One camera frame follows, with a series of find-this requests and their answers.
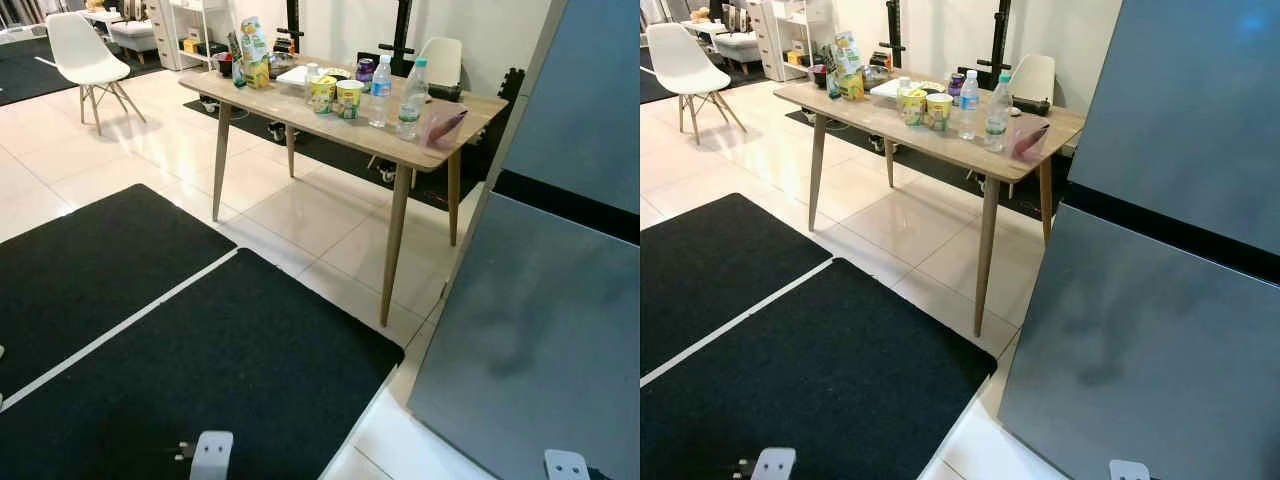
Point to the patterned round plate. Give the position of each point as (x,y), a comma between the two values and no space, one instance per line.
(335,73)
(928,86)

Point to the dark foil snack packet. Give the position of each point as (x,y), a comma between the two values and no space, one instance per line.
(831,75)
(237,65)

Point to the yellow drink carton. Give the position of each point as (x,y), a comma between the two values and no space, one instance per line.
(853,86)
(258,75)

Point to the light wooden table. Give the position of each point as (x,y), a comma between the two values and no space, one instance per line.
(280,100)
(860,115)

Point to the green white snack bag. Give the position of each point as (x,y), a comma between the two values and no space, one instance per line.
(253,40)
(848,52)

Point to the black handheld controller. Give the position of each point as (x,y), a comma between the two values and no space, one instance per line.
(1035,103)
(445,92)

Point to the white square foam box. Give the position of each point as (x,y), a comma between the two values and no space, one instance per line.
(885,88)
(293,74)

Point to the brown spatula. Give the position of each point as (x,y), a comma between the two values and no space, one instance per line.
(1036,133)
(450,122)

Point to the black rack post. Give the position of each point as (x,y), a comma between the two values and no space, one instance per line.
(293,25)
(893,30)
(998,35)
(402,30)

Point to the grey fridge door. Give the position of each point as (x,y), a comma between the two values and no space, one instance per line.
(1190,110)
(540,350)
(1150,350)
(590,100)

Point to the green cap water bottle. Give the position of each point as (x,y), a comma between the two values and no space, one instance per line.
(998,115)
(411,100)

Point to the metal bowl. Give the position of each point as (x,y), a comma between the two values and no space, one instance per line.
(876,72)
(280,62)

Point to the white shelf unit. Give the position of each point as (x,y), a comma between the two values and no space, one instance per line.
(185,30)
(785,30)

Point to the pink plastic measuring jug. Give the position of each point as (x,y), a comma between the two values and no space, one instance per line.
(438,130)
(1028,142)

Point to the purple drink can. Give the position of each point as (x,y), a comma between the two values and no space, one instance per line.
(956,85)
(364,72)

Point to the black gym floor mat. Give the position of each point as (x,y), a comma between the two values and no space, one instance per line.
(350,160)
(940,165)

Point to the small white cap bottle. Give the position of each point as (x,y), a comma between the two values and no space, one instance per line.
(903,85)
(311,72)

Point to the black foam puzzle mat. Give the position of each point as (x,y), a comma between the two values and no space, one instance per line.
(510,85)

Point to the grey upholstered stool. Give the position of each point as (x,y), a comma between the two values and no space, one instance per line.
(135,32)
(738,42)

